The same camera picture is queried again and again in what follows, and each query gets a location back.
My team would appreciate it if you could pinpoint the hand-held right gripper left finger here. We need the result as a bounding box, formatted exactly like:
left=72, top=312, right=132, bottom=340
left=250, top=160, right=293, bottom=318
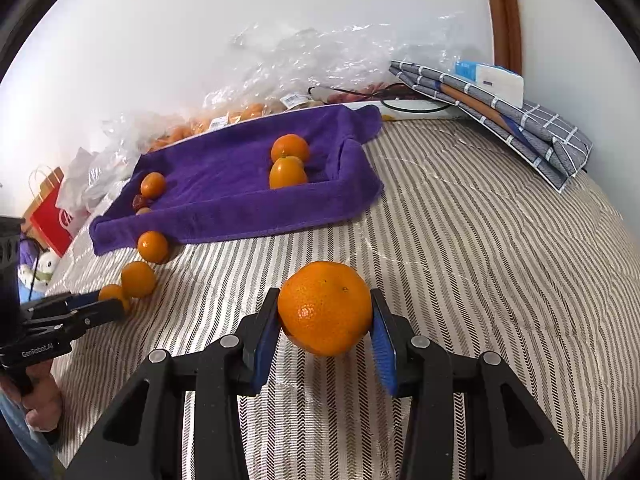
left=65, top=287, right=284, bottom=480

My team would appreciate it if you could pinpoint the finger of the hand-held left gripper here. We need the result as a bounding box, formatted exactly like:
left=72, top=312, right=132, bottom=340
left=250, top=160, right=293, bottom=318
left=24, top=299, right=126, bottom=335
left=29, top=291, right=110, bottom=313

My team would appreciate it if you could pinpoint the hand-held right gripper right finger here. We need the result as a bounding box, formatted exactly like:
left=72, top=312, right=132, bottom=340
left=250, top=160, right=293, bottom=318
left=370, top=288, right=586, bottom=480

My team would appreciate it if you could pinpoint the large orange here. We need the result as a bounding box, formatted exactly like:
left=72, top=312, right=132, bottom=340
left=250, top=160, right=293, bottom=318
left=277, top=261, right=374, bottom=357

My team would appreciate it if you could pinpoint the purple towel-lined tray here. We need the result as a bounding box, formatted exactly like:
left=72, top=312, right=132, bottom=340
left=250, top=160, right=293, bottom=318
left=89, top=105, right=385, bottom=257

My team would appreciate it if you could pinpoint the oval orange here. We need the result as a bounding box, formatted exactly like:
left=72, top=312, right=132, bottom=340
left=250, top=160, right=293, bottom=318
left=268, top=156, right=309, bottom=190

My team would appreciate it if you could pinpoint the person's left hand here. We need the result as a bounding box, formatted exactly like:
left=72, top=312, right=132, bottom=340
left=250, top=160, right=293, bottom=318
left=22, top=359, right=64, bottom=432

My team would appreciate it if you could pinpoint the white plush toy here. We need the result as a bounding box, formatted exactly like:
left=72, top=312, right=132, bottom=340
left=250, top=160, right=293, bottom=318
left=17, top=252, right=61, bottom=287

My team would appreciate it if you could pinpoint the red paper bag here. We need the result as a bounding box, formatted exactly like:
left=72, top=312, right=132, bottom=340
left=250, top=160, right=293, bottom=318
left=28, top=166, right=77, bottom=258

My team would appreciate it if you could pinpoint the striped mattress pad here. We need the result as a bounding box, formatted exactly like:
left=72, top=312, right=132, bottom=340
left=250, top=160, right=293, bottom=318
left=47, top=110, right=640, bottom=480

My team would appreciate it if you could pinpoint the white plastic bag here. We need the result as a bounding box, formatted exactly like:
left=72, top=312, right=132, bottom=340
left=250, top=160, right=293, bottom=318
left=57, top=147, right=136, bottom=213

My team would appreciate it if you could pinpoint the crumpled clear plastic bag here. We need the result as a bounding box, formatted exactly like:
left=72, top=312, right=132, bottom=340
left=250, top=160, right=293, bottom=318
left=100, top=110, right=166, bottom=166

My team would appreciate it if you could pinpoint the clear plastic bag of oranges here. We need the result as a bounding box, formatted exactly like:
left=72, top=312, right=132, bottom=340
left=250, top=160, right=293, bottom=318
left=145, top=25, right=391, bottom=153

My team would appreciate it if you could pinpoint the checked grey folded cloth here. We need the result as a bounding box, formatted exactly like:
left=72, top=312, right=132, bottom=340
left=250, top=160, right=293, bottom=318
left=390, top=60, right=594, bottom=192

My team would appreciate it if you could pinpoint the blue and white tissue box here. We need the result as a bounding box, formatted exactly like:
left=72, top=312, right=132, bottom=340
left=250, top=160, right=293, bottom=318
left=454, top=59, right=525, bottom=109

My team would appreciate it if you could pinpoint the black cable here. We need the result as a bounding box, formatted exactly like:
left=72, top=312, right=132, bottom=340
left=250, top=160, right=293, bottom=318
left=310, top=85, right=451, bottom=114

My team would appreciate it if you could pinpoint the brown wooden door frame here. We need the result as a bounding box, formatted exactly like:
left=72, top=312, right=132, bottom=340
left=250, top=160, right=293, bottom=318
left=480, top=0, right=524, bottom=74

